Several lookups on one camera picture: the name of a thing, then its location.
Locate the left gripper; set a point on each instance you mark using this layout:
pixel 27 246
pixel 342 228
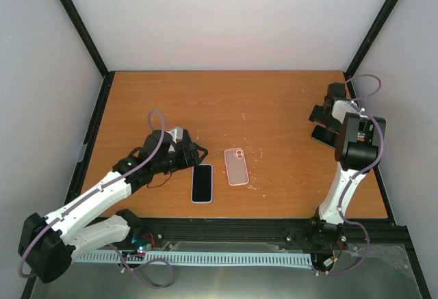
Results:
pixel 186 162

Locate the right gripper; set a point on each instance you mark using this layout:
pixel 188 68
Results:
pixel 316 115

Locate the black phone case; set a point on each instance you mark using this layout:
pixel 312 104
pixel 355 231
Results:
pixel 186 141

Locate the green-edged phone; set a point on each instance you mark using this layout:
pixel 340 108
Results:
pixel 324 136

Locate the purple phone case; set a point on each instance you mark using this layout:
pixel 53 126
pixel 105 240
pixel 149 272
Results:
pixel 212 182

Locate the pink phone case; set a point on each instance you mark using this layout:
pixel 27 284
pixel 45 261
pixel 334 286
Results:
pixel 235 165

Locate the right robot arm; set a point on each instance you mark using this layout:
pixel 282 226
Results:
pixel 358 140

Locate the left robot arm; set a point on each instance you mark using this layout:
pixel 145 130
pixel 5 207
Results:
pixel 50 243

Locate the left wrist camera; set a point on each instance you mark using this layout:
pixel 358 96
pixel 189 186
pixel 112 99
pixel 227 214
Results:
pixel 176 134

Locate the black aluminium frame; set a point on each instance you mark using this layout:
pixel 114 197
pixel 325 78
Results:
pixel 108 77

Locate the light blue cable duct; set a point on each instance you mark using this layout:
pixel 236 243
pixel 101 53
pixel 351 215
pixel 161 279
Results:
pixel 222 259

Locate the metal base plate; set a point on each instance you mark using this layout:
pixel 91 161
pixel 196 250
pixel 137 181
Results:
pixel 386 273

